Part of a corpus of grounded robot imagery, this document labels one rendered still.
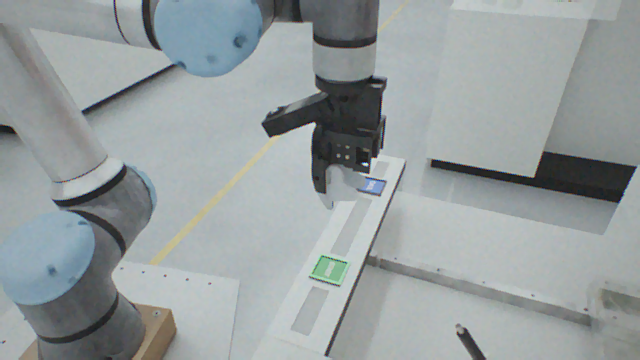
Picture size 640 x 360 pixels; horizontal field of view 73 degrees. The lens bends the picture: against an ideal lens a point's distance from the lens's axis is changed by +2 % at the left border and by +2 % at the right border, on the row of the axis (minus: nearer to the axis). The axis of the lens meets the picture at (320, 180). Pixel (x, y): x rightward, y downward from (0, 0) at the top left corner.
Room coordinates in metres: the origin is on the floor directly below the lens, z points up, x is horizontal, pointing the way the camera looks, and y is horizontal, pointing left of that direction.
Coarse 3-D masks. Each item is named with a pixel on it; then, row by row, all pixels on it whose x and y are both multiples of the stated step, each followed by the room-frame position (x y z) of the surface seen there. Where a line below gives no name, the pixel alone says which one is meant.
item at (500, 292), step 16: (384, 256) 0.65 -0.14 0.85; (400, 272) 0.63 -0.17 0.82; (416, 272) 0.62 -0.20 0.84; (432, 272) 0.61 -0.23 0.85; (448, 272) 0.61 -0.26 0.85; (464, 288) 0.59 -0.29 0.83; (480, 288) 0.58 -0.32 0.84; (496, 288) 0.57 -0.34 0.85; (512, 288) 0.57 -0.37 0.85; (512, 304) 0.55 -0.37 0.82; (528, 304) 0.54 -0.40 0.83; (544, 304) 0.53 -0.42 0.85; (560, 304) 0.53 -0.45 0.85; (576, 304) 0.53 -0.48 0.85; (576, 320) 0.51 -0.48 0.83
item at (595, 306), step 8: (592, 296) 0.53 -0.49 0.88; (592, 304) 0.51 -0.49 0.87; (600, 304) 0.51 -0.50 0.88; (608, 304) 0.51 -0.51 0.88; (592, 312) 0.50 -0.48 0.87; (632, 312) 0.49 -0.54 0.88; (592, 320) 0.49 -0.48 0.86; (592, 328) 0.47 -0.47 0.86; (592, 336) 0.46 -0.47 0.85; (600, 336) 0.44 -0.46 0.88; (600, 344) 0.43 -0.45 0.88; (608, 344) 0.43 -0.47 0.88; (616, 344) 0.43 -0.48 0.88; (624, 344) 0.43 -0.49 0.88; (632, 344) 0.43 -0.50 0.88; (600, 352) 0.42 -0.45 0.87; (608, 352) 0.41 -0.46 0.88; (616, 352) 0.41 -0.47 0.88; (624, 352) 0.41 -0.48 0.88; (632, 352) 0.41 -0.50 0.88
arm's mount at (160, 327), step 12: (144, 312) 0.49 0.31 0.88; (156, 312) 0.49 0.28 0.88; (168, 312) 0.49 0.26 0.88; (156, 324) 0.46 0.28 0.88; (168, 324) 0.48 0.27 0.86; (144, 336) 0.44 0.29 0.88; (156, 336) 0.45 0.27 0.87; (168, 336) 0.47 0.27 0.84; (36, 348) 0.43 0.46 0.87; (144, 348) 0.42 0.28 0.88; (156, 348) 0.44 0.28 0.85
